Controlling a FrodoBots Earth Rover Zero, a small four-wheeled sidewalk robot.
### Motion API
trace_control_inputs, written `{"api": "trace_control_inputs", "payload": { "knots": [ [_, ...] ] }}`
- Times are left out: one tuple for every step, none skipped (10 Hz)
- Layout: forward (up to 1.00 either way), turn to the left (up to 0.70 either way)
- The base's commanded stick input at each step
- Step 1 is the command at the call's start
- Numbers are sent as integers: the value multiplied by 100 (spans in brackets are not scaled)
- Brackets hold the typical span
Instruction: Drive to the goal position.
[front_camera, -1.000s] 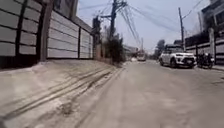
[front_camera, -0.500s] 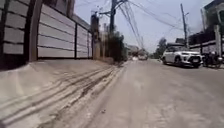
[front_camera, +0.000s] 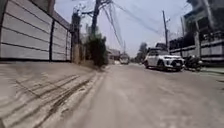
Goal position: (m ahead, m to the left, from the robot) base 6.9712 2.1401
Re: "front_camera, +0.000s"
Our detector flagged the low building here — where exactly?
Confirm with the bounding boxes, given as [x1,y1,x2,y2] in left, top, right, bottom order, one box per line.
[106,48,121,65]

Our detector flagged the vehicle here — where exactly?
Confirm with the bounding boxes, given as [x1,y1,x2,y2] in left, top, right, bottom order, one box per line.
[118,53,131,66]

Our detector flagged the dark green bush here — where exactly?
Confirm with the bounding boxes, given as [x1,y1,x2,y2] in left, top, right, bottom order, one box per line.
[83,33,110,68]

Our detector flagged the tree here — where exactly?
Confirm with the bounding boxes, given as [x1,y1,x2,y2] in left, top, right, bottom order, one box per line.
[134,42,150,64]

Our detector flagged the tan gate pillar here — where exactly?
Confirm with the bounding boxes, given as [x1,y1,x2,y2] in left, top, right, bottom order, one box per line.
[71,9,82,65]

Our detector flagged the grey asphalt road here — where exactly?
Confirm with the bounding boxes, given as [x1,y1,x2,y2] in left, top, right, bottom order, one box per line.
[39,62,224,128]

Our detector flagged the dark utility pole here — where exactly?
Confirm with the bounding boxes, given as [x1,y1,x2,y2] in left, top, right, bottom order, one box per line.
[90,0,103,36]

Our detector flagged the white car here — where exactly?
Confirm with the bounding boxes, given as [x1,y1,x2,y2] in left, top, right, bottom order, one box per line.
[143,48,186,73]

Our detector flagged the thin utility pole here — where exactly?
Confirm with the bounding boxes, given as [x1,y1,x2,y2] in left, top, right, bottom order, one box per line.
[161,9,170,51]

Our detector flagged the motorcycle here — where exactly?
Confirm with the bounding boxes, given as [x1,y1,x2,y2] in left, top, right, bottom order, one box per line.
[183,54,205,72]

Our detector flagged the sloped concrete pavement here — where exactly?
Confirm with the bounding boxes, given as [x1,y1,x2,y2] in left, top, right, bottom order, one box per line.
[0,60,111,128]

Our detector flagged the white panelled fence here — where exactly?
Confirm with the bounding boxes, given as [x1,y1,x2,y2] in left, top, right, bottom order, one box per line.
[0,0,73,63]

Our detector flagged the white fence with pillars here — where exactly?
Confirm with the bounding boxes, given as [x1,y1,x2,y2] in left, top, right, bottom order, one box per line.
[168,31,224,66]

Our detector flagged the concrete kerb strip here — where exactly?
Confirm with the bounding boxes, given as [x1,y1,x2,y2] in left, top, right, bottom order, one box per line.
[199,66,224,75]

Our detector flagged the multi-storey building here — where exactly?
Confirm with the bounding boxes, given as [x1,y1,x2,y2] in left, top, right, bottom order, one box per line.
[181,0,224,44]

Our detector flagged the overhead wires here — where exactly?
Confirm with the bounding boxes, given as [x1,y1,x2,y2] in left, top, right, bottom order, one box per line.
[76,0,168,51]

